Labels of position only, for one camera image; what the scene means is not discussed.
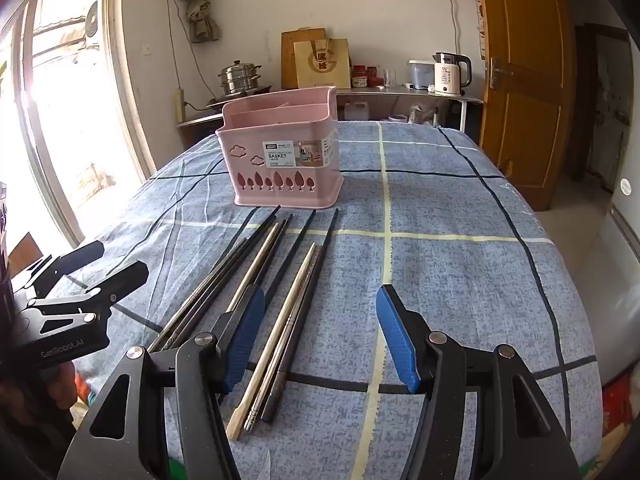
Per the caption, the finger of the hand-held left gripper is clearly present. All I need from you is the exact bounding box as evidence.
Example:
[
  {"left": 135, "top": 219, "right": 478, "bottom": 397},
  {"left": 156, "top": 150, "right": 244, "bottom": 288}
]
[
  {"left": 25, "top": 240, "right": 106, "bottom": 289},
  {"left": 15, "top": 261, "right": 150, "bottom": 333}
]

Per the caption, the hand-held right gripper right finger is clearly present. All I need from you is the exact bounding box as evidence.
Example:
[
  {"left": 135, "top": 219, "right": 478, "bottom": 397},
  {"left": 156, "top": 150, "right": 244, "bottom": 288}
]
[{"left": 376, "top": 284, "right": 573, "bottom": 480}]

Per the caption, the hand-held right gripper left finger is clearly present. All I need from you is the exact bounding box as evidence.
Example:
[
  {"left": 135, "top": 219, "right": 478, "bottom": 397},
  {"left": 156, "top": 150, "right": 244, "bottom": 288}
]
[{"left": 70, "top": 284, "right": 266, "bottom": 480}]

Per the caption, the wooden chopstick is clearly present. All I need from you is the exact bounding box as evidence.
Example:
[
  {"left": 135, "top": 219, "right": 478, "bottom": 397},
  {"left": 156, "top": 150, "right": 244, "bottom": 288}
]
[{"left": 226, "top": 246, "right": 317, "bottom": 441}]

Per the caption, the black chopstick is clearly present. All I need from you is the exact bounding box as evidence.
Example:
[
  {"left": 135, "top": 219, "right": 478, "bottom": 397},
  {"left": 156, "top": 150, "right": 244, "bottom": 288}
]
[
  {"left": 260, "top": 209, "right": 317, "bottom": 296},
  {"left": 262, "top": 209, "right": 339, "bottom": 423},
  {"left": 159, "top": 205, "right": 281, "bottom": 348},
  {"left": 232, "top": 215, "right": 293, "bottom": 311}
]

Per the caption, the pink plastic utensil basket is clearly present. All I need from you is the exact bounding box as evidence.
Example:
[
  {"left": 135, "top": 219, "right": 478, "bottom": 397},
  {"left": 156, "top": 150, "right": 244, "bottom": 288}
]
[{"left": 215, "top": 86, "right": 343, "bottom": 209}]

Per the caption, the blue checked tablecloth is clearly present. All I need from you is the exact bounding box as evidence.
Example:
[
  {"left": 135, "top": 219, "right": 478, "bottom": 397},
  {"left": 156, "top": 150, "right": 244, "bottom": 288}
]
[{"left": 47, "top": 120, "right": 606, "bottom": 480}]

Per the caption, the low wooden shelf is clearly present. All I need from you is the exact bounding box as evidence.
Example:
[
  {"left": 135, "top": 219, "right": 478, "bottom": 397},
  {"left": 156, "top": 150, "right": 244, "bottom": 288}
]
[{"left": 175, "top": 105, "right": 226, "bottom": 150}]

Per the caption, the black induction cooker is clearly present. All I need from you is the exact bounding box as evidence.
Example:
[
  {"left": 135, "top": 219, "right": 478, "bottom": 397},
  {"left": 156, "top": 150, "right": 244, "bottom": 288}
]
[{"left": 205, "top": 87, "right": 274, "bottom": 111}]

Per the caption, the crumpled plastic bag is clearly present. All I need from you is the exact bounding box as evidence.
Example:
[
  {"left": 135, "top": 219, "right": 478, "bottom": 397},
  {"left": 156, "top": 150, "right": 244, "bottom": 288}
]
[{"left": 408, "top": 103, "right": 437, "bottom": 126}]

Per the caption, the stainless steel steamer pot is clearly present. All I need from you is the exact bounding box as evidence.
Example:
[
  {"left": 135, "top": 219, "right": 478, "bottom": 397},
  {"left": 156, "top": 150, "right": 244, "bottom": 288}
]
[{"left": 218, "top": 61, "right": 263, "bottom": 96}]

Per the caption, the red plastic bag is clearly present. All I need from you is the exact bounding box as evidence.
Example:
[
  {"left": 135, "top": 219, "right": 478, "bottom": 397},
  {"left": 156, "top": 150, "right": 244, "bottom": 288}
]
[{"left": 602, "top": 380, "right": 640, "bottom": 444}]

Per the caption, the air conditioner outdoor unit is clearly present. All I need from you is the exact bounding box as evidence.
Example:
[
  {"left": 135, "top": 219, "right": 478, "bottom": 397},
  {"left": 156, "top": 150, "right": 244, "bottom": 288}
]
[{"left": 82, "top": 0, "right": 101, "bottom": 38}]

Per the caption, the metal shelf table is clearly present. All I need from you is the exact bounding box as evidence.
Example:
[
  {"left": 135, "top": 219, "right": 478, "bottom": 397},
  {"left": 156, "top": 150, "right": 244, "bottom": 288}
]
[{"left": 335, "top": 85, "right": 486, "bottom": 133}]

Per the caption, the white electric kettle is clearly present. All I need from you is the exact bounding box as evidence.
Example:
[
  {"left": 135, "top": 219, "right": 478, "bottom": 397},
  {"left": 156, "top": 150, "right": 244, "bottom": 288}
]
[{"left": 432, "top": 52, "right": 473, "bottom": 97}]

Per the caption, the wooden cutting board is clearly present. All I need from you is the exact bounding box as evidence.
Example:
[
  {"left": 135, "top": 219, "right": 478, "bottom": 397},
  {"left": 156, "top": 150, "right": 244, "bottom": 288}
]
[{"left": 280, "top": 28, "right": 329, "bottom": 90}]

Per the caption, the tan paper bag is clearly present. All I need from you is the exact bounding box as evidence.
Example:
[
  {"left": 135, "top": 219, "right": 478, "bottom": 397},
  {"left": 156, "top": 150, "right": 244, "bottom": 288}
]
[{"left": 293, "top": 38, "right": 352, "bottom": 90}]

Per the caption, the olive tied curtain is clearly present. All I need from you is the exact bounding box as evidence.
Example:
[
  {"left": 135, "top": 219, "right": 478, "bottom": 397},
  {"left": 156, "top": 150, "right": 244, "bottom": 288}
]
[{"left": 175, "top": 0, "right": 222, "bottom": 44}]

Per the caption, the wooden door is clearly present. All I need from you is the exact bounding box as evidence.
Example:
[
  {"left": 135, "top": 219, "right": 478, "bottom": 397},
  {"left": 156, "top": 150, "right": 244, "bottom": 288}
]
[{"left": 474, "top": 0, "right": 577, "bottom": 212}]

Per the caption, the white window frame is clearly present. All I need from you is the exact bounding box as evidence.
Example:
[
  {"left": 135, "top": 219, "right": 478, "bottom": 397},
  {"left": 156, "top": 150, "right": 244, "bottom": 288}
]
[{"left": 0, "top": 0, "right": 158, "bottom": 261}]

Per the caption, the black power cable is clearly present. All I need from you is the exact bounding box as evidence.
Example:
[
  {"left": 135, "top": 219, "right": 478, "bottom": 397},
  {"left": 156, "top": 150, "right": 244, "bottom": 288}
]
[{"left": 166, "top": 0, "right": 187, "bottom": 92}]

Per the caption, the metal door handle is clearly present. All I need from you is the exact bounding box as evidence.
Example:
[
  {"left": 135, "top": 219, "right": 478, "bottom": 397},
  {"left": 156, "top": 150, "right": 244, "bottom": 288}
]
[{"left": 488, "top": 57, "right": 509, "bottom": 89}]

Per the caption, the wall poster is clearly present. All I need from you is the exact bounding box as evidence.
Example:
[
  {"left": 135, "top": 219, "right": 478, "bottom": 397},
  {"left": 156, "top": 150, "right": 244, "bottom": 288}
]
[{"left": 472, "top": 0, "right": 486, "bottom": 59}]

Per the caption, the white wall cable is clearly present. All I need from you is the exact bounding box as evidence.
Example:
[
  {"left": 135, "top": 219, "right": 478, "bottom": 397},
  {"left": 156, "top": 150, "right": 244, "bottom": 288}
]
[{"left": 442, "top": 0, "right": 462, "bottom": 56}]

